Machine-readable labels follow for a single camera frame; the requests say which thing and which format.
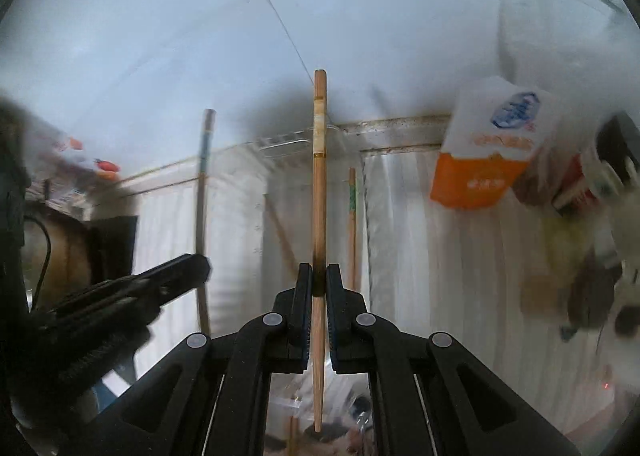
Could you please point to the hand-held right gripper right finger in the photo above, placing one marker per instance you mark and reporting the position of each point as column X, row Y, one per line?
column 334, row 331

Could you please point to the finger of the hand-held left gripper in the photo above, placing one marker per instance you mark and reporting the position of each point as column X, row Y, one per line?
column 150, row 286

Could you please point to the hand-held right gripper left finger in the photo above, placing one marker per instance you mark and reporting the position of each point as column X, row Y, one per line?
column 304, row 331

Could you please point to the wooden chopstick with green band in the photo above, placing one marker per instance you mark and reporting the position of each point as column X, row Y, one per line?
column 352, row 236
column 202, row 216

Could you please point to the wooden chopstick with pale band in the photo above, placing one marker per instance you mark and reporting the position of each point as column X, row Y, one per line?
column 320, row 186

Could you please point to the clear plastic utensil tray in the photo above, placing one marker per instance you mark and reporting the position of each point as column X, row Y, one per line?
column 290, row 176

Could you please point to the stained steel pot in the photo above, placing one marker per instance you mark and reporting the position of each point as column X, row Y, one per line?
column 65, row 251

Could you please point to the orange and white salt bag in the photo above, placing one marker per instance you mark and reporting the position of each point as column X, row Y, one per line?
column 475, row 171

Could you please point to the dark sauce bottle red cap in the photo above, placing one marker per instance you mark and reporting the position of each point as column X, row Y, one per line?
column 575, row 191

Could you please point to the white pink electric kettle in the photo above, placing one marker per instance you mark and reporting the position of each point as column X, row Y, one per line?
column 615, row 386

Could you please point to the colourful wall stickers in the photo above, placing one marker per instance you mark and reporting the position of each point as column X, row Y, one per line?
column 105, row 166

